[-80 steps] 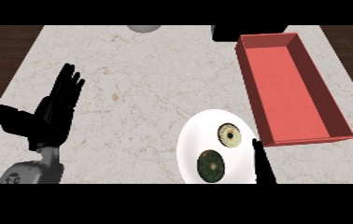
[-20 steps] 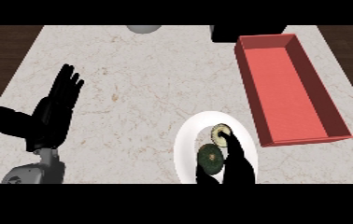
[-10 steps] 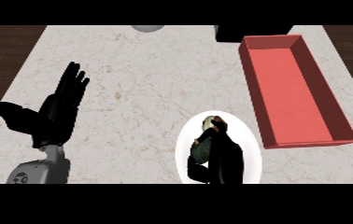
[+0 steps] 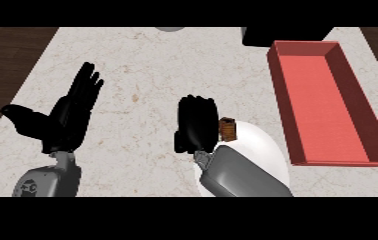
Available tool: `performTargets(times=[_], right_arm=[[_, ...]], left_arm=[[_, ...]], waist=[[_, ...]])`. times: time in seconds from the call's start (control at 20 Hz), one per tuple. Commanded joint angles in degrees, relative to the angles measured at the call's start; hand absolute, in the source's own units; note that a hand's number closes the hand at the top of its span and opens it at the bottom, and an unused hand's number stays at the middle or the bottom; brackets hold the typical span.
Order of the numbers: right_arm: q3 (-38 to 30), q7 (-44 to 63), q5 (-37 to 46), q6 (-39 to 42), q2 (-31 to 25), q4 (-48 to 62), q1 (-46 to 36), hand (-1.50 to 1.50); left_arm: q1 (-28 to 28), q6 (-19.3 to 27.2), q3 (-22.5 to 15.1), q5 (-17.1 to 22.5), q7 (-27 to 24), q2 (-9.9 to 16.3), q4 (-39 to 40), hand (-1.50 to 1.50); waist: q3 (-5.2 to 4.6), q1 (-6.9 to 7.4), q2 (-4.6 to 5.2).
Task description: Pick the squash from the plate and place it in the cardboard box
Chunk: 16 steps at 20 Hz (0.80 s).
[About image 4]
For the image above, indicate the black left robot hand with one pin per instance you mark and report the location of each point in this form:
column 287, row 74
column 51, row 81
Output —
column 67, row 117

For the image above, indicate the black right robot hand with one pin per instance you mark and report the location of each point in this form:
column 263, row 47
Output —
column 197, row 124

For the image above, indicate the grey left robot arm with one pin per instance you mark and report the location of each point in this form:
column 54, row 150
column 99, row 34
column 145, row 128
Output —
column 49, row 179

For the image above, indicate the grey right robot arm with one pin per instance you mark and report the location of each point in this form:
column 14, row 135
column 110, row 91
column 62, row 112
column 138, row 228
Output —
column 241, row 174

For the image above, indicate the brown squash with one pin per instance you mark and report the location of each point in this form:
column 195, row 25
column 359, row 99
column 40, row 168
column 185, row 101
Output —
column 228, row 129

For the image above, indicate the red cardboard box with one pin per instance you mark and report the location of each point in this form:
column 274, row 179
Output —
column 319, row 107

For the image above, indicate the grey round object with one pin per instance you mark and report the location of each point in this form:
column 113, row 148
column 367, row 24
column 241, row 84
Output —
column 170, row 28

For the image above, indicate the black appliance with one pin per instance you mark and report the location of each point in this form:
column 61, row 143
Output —
column 285, row 35

